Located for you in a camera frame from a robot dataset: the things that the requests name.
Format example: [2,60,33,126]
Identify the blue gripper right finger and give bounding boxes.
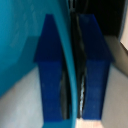
[75,13,115,121]

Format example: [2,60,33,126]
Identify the blue plastic bowl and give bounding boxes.
[0,0,80,121]

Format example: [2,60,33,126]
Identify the black fabric storage bin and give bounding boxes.
[99,0,128,38]

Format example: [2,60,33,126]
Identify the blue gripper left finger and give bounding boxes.
[33,14,73,122]

